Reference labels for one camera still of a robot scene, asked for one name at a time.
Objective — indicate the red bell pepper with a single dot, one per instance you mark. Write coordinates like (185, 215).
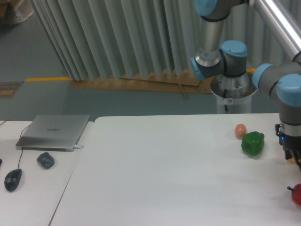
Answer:
(296, 193)

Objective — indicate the black computer mouse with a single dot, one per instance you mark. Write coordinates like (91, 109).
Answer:
(12, 180)

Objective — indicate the flat brown cardboard sheet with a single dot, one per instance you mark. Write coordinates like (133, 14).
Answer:
(184, 83)

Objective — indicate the cardboard box in corner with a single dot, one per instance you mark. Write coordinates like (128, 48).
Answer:
(14, 11)

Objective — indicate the green bell pepper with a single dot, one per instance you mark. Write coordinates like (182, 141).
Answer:
(252, 143)

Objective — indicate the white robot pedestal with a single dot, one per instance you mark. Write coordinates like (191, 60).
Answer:
(234, 100)

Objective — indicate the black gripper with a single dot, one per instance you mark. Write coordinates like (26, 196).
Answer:
(291, 145)

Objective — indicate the silver closed laptop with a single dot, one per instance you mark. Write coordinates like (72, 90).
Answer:
(53, 132)

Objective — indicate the yellow corn bread toy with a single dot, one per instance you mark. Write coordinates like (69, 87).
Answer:
(291, 160)

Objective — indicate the brown egg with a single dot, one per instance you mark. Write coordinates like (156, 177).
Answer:
(240, 130)

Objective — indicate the grey folding curtain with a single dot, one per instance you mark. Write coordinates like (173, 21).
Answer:
(103, 38)

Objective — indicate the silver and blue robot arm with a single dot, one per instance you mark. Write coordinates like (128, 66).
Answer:
(228, 61)

